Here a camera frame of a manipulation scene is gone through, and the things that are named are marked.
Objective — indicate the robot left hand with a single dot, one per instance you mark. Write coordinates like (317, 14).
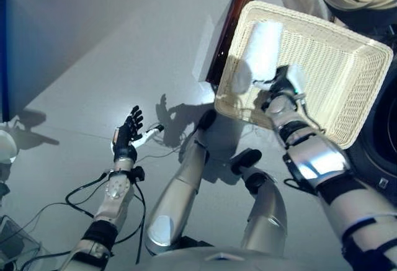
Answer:
(125, 137)

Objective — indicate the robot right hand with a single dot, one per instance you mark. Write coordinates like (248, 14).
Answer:
(294, 80)

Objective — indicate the white cloth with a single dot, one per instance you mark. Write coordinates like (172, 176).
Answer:
(265, 47)

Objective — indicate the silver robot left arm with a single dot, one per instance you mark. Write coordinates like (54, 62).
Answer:
(114, 190)

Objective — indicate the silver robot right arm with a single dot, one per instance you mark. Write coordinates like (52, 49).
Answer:
(322, 165)

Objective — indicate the grey front-load washing machine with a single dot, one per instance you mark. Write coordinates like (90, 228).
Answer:
(381, 128)

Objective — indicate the cream woven basket tray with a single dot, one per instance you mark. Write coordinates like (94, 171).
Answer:
(335, 75)

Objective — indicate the silver robot left leg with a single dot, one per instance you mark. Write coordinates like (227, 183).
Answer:
(183, 178)

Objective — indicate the silver robot leg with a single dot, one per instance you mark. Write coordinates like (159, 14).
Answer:
(183, 178)
(266, 209)

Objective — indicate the brown transparent stool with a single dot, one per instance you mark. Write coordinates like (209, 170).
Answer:
(223, 41)

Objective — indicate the white rounded object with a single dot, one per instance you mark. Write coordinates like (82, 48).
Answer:
(6, 147)

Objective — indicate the silver robot right leg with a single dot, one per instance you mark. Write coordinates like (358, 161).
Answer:
(266, 209)

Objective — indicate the blue upright panel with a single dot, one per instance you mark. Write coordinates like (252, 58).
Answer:
(3, 51)

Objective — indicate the clear plastic box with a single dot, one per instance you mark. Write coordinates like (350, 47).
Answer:
(15, 243)

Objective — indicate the grey robot torso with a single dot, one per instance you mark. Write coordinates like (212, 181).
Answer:
(248, 260)

